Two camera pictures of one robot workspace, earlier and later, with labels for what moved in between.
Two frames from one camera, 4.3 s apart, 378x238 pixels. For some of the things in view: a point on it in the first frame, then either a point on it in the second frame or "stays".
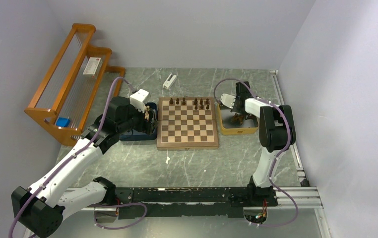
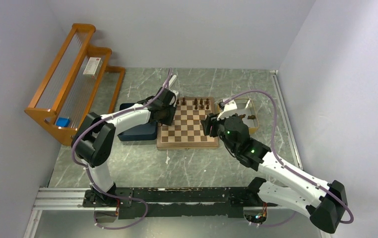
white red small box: x=93 y=66 stays
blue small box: x=62 y=122 stays
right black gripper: x=234 y=109 → x=211 y=120
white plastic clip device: x=167 y=84 stays
